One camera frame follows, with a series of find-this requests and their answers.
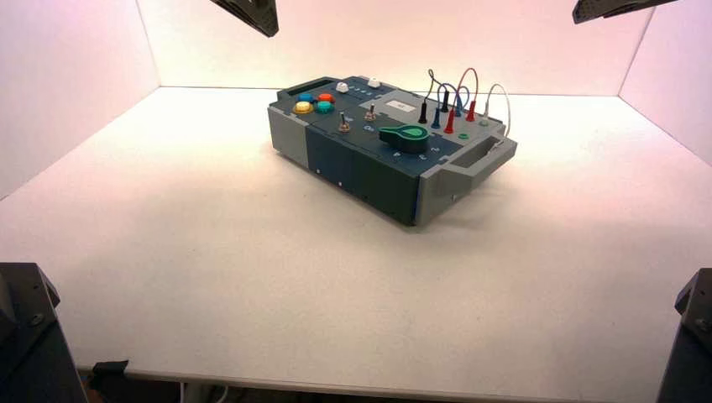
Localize gray and blue control box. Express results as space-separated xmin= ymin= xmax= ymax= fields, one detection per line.
xmin=267 ymin=76 xmax=518 ymax=228

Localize green rotary knob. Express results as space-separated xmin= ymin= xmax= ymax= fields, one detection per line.
xmin=378 ymin=124 xmax=431 ymax=155

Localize black overhead light panel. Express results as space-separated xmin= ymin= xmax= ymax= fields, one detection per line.
xmin=572 ymin=0 xmax=681 ymax=25
xmin=209 ymin=0 xmax=280 ymax=39

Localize black table edge clamp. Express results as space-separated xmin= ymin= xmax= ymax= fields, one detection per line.
xmin=90 ymin=359 xmax=130 ymax=391

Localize black jumper wire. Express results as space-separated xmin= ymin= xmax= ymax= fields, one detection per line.
xmin=423 ymin=68 xmax=448 ymax=103

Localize blue jumper wire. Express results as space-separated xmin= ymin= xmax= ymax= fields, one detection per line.
xmin=436 ymin=82 xmax=470 ymax=111

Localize red jumper wire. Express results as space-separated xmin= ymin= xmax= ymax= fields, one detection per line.
xmin=453 ymin=67 xmax=480 ymax=113

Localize white jumper wire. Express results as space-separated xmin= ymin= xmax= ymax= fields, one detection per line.
xmin=484 ymin=83 xmax=512 ymax=139

